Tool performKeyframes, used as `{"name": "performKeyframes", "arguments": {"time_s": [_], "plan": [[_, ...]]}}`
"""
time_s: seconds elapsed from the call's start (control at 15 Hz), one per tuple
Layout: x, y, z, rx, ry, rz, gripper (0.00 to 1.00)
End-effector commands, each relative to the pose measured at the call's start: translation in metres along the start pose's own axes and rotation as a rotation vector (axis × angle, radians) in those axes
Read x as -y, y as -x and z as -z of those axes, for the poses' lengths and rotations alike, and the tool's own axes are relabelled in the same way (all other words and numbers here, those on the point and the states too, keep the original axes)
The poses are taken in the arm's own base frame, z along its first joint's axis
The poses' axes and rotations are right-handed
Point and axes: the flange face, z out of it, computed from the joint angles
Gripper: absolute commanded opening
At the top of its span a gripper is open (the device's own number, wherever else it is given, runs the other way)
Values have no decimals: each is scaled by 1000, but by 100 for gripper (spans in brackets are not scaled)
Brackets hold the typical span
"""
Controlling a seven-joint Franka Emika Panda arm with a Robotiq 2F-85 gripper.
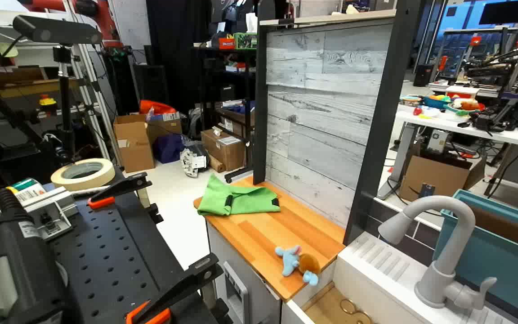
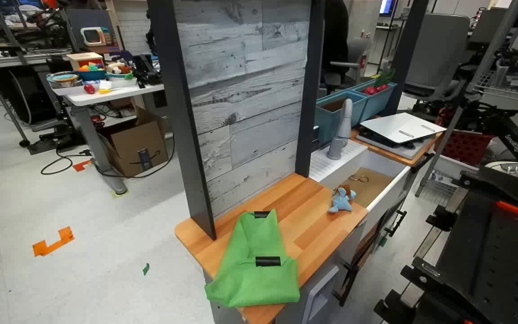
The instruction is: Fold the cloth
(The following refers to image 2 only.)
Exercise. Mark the small retro monitor toy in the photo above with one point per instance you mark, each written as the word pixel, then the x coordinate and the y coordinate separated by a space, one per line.
pixel 95 36

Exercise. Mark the black equipment cart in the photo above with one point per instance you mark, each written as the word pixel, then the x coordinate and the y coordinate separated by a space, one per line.
pixel 476 279

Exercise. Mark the white tray board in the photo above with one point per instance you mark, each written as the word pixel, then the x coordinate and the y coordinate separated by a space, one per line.
pixel 402 126

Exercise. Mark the grey wood-pattern back panel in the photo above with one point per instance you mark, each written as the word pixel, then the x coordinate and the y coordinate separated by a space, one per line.
pixel 246 63

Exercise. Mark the white sink basin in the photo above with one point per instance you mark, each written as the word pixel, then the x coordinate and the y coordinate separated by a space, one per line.
pixel 334 173

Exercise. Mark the grey faucet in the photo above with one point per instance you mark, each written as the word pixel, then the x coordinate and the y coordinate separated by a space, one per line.
pixel 345 130

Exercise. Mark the cardboard box on floor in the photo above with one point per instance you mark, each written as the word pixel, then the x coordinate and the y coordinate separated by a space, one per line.
pixel 138 144

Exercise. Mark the brown cardboard sheet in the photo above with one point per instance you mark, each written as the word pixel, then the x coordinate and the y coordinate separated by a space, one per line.
pixel 368 184

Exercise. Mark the dark right frame post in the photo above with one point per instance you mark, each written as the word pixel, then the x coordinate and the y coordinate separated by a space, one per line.
pixel 311 88

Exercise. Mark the toy pile on desk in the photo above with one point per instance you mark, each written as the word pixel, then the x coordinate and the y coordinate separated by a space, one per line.
pixel 91 68

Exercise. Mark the orange floor tape marker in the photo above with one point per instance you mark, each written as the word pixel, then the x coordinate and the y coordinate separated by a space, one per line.
pixel 44 247

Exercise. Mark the dark left frame post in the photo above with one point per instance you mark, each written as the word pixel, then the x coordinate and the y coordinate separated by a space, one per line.
pixel 181 112

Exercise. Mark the blue bin with red items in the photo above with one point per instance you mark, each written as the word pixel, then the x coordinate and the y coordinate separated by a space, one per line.
pixel 375 103

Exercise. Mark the red crate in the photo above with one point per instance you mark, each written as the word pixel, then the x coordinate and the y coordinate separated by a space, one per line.
pixel 467 146

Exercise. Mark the dark frame post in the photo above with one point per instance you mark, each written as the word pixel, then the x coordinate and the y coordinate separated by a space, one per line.
pixel 181 112
pixel 311 88

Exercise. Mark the blue plush toy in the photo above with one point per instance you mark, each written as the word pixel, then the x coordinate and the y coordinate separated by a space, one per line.
pixel 343 198

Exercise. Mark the teal storage bin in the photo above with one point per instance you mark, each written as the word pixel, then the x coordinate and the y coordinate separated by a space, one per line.
pixel 330 113

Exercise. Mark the black cabinet handle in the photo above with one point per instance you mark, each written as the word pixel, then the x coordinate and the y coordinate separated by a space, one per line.
pixel 399 220

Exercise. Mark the green cloth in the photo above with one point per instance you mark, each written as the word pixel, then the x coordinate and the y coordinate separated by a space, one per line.
pixel 257 268

